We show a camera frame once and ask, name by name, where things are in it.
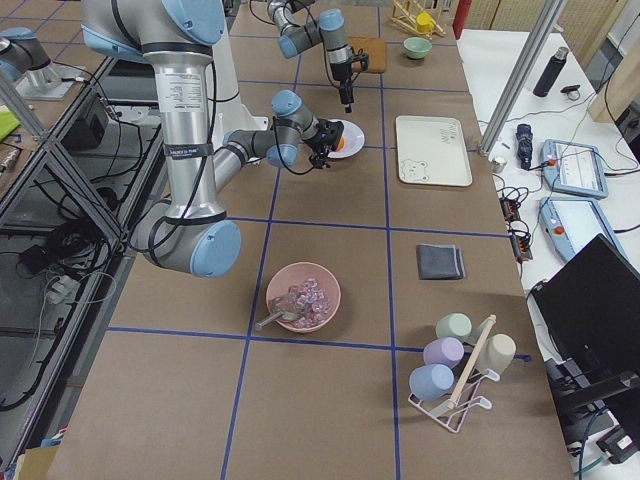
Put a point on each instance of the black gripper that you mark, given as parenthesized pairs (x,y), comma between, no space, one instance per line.
(341,74)
(325,136)

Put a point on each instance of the folded dark umbrella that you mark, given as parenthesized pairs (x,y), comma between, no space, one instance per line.
(524,140)

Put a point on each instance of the aluminium frame post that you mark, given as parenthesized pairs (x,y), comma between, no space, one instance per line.
(527,58)

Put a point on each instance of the cream bear tray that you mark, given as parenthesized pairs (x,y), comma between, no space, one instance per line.
(432,151)

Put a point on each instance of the yellow mug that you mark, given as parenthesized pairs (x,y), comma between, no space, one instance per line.
(424,23)

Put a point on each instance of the black laptop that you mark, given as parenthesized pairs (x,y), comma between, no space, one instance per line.
(591,310)

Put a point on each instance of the beige cup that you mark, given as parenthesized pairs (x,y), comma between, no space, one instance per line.
(497,354)

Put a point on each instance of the teach pendant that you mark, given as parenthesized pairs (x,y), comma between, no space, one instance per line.
(573,168)
(571,223)

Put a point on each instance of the wooden cutting board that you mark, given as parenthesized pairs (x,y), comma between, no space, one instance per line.
(376,50)

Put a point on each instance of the wooden mug rack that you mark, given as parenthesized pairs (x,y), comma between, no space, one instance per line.
(404,12)

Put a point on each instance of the light blue cup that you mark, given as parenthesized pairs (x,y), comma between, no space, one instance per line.
(430,382)

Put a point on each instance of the far teach pendant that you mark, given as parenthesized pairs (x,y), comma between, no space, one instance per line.
(573,168)

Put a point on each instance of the black water bottle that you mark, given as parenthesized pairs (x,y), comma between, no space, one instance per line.
(551,72)

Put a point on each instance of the grey folded cloth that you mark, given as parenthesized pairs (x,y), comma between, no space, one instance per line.
(440,262)

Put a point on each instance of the pink bowl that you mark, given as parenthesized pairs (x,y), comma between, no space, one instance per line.
(310,291)

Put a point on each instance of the orange fruit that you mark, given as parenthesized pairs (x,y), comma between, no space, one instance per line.
(341,145)

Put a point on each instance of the purple cup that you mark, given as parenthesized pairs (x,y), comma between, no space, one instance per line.
(447,351)

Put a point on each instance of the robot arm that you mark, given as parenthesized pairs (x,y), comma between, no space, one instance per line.
(328,30)
(190,231)

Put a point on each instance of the mint green bowl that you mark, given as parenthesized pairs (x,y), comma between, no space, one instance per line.
(417,48)

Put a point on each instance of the green cup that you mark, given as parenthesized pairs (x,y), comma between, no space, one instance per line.
(455,325)

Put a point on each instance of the near teach pendant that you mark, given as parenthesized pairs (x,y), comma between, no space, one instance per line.
(571,223)

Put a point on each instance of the white plate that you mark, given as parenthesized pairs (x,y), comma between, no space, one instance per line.
(354,141)

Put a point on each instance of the metal scoop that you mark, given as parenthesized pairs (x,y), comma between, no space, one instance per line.
(283,308)

